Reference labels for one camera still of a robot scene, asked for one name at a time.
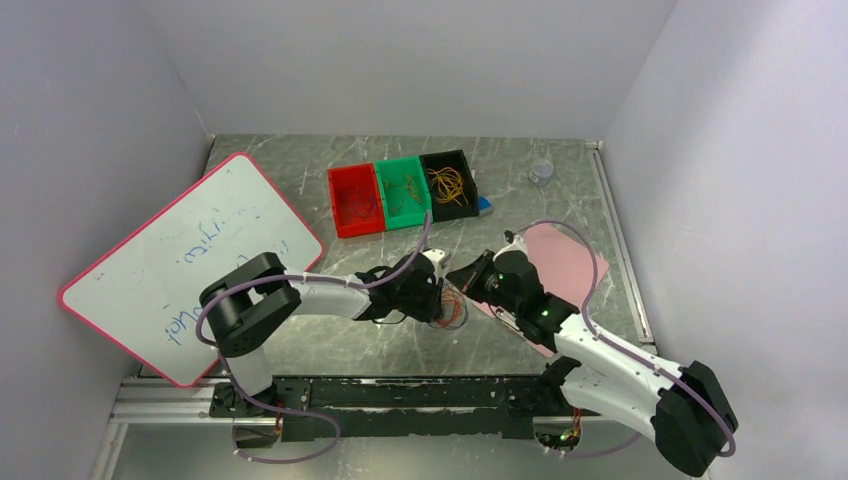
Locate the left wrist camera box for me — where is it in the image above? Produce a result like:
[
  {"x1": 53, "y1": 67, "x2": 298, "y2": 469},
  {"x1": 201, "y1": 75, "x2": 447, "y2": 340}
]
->
[{"x1": 422, "y1": 248, "x2": 451, "y2": 272}]

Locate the black plastic bin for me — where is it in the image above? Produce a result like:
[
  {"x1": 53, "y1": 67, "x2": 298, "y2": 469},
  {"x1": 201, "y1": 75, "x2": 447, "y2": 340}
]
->
[{"x1": 419, "y1": 150, "x2": 478, "y2": 222}]

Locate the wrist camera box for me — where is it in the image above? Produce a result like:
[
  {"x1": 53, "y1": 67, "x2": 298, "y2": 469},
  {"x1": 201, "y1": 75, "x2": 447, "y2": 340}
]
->
[
  {"x1": 422, "y1": 248, "x2": 451, "y2": 272},
  {"x1": 494, "y1": 230, "x2": 528, "y2": 259}
]

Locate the pink clipboard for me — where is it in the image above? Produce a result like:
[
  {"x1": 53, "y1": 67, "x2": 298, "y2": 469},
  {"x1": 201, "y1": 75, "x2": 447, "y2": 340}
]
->
[{"x1": 471, "y1": 223, "x2": 611, "y2": 359}]

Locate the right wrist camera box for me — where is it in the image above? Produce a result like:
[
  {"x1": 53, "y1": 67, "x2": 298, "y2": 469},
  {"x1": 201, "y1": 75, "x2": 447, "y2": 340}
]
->
[{"x1": 494, "y1": 230, "x2": 528, "y2": 259}]

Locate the orange cable bundle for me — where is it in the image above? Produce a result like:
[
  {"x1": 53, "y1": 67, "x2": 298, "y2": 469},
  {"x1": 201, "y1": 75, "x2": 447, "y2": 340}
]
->
[{"x1": 427, "y1": 281, "x2": 470, "y2": 331}]

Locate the green plastic bin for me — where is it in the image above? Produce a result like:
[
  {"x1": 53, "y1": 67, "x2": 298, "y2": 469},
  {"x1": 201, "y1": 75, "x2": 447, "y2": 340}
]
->
[{"x1": 374, "y1": 156, "x2": 431, "y2": 230}]

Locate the blue pencil sharpener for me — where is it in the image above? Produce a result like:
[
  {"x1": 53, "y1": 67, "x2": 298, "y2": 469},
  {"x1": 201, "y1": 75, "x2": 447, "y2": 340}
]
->
[{"x1": 477, "y1": 196, "x2": 494, "y2": 217}]

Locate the small clear jar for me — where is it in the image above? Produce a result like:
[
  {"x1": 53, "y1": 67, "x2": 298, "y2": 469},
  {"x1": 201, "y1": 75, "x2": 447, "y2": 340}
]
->
[{"x1": 528, "y1": 158, "x2": 555, "y2": 187}]

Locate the thin purple cable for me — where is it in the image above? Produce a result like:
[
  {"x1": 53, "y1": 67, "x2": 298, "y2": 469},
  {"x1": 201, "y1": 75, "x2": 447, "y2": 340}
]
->
[{"x1": 348, "y1": 190, "x2": 379, "y2": 221}]

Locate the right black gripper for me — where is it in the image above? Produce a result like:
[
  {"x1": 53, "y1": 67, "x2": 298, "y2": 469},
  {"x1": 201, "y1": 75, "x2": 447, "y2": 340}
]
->
[{"x1": 447, "y1": 249, "x2": 522, "y2": 317}]

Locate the pink framed whiteboard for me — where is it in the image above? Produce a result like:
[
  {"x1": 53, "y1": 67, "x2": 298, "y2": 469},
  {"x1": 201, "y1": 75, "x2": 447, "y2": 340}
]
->
[{"x1": 58, "y1": 153, "x2": 324, "y2": 387}]

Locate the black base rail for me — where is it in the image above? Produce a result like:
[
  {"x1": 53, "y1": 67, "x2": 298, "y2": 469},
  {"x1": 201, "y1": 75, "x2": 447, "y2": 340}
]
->
[{"x1": 208, "y1": 374, "x2": 574, "y2": 442}]

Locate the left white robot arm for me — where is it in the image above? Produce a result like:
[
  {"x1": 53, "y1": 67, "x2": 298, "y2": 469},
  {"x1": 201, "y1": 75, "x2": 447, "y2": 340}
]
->
[{"x1": 199, "y1": 248, "x2": 448, "y2": 416}]

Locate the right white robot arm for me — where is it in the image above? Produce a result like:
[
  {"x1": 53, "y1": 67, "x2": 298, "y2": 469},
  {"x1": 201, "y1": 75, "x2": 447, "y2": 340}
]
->
[{"x1": 445, "y1": 250, "x2": 739, "y2": 477}]

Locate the yellow cable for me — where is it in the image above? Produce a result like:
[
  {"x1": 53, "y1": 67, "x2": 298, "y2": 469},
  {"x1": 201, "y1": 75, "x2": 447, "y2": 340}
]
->
[{"x1": 426, "y1": 165, "x2": 470, "y2": 207}]

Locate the red plastic bin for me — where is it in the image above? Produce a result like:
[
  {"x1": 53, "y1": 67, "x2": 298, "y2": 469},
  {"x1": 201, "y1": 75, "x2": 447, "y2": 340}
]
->
[{"x1": 327, "y1": 163, "x2": 386, "y2": 238}]

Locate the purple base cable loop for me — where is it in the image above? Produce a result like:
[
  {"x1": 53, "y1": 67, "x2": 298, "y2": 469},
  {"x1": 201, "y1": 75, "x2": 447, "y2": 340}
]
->
[{"x1": 230, "y1": 405, "x2": 342, "y2": 465}]

